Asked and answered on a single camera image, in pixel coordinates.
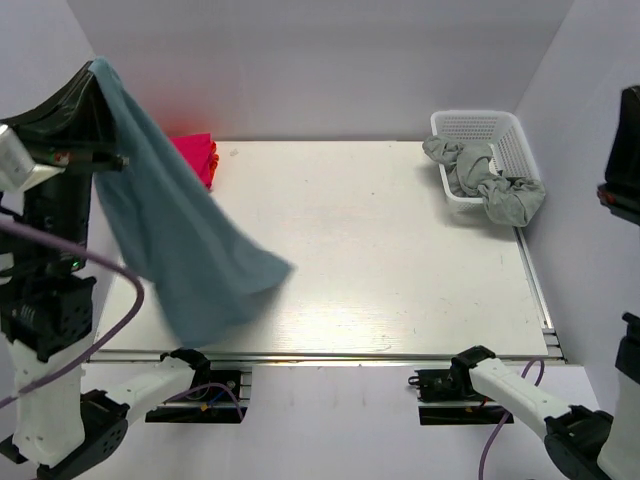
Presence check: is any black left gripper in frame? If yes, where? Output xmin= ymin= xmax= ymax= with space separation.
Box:
xmin=0 ymin=60 xmax=131 ymax=274

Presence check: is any blue-grey t-shirt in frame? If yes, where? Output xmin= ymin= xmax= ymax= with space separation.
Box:
xmin=90 ymin=58 xmax=292 ymax=348

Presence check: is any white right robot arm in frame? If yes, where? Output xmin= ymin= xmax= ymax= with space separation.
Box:
xmin=449 ymin=86 xmax=639 ymax=479

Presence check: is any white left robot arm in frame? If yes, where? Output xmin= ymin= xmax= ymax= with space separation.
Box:
xmin=1 ymin=66 xmax=212 ymax=479

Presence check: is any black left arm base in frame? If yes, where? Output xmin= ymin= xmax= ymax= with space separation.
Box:
xmin=144 ymin=370 xmax=252 ymax=425

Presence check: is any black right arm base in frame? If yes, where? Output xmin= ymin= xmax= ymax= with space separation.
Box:
xmin=407 ymin=369 xmax=514 ymax=426

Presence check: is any crumpled grey t-shirt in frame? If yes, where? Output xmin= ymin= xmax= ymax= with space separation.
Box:
xmin=422 ymin=135 xmax=546 ymax=227

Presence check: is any folded magenta t-shirt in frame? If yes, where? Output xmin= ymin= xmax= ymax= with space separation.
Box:
xmin=170 ymin=133 xmax=214 ymax=190

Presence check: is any white plastic basket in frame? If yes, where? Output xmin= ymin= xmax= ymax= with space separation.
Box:
xmin=430 ymin=109 xmax=542 ymax=213

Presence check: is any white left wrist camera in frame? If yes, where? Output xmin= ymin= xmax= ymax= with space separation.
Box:
xmin=0 ymin=124 xmax=64 ymax=193

